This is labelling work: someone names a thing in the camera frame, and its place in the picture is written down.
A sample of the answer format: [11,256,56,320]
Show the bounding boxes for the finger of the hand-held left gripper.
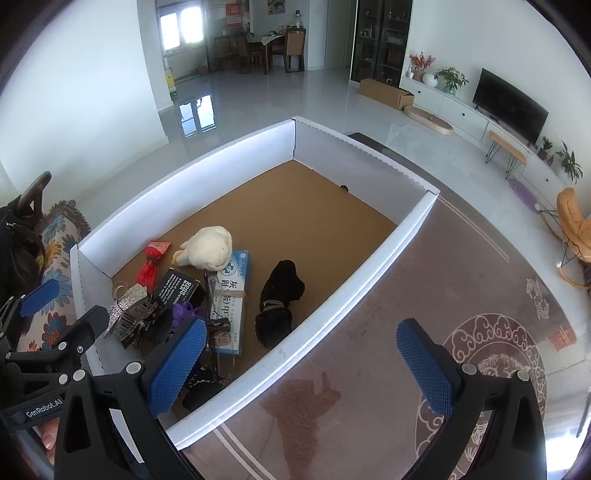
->
[4,305,110,388]
[0,278,60,342]

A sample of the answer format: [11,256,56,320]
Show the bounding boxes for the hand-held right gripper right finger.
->
[396,318,550,480]

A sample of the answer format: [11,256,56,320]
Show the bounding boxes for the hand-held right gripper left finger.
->
[53,318,208,480]

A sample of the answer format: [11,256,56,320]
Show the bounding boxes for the black beaded hair accessory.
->
[182,362,227,412]

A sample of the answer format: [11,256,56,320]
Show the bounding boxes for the clear safety glasses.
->
[201,268,234,384]

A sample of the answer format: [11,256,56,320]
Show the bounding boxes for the rhinestone starfish hair claw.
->
[102,281,169,347]

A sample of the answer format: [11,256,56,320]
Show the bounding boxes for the purple plastic toy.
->
[172,301,204,324]

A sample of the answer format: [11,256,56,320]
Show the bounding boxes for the black printed carton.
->
[152,268,206,310]

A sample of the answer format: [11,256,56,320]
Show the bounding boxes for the brown cord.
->
[216,288,250,306]

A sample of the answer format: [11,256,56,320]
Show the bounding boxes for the red snack packet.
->
[136,240,172,289]

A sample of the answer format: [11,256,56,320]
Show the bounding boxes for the blue and white carton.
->
[209,250,250,357]

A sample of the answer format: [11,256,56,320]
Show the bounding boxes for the white cloth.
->
[173,225,233,271]

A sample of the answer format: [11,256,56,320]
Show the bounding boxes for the black velvet bow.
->
[255,260,305,349]

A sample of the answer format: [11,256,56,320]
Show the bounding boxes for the white cardboard box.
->
[69,116,440,450]

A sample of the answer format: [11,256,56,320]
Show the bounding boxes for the brown patterned glass desktop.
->
[182,131,591,480]

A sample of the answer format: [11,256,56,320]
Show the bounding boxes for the floral sofa cover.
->
[16,199,93,352]

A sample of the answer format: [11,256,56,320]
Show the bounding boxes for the purple floor mat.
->
[508,178,541,213]

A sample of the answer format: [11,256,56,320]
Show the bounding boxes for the orange lounge chair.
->
[538,187,591,289]

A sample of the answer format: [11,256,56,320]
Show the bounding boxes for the wooden bench with hairpin legs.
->
[484,130,528,180]

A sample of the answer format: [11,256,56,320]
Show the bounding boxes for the beige oval floor pad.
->
[403,105,455,136]

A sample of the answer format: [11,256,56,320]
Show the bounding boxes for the large potted plant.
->
[554,141,583,184]

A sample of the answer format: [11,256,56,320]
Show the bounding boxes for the white television cabinet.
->
[399,76,583,195]

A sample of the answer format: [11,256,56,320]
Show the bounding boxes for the black television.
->
[472,68,549,146]

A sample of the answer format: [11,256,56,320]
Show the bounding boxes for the brown cardboard floor box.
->
[359,78,415,110]

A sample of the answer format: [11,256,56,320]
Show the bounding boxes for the potted plant in teal pot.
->
[434,67,469,96]

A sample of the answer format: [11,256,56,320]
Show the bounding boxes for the bright window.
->
[159,6,204,51]

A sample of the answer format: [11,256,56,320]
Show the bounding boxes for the red flowers in vase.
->
[409,51,436,82]

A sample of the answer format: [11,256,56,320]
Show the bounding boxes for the dark glass display cabinet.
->
[349,0,413,88]

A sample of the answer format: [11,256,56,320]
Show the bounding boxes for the wooden dining table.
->
[247,33,287,75]

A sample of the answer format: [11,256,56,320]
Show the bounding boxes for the wooden dining chair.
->
[284,28,307,73]

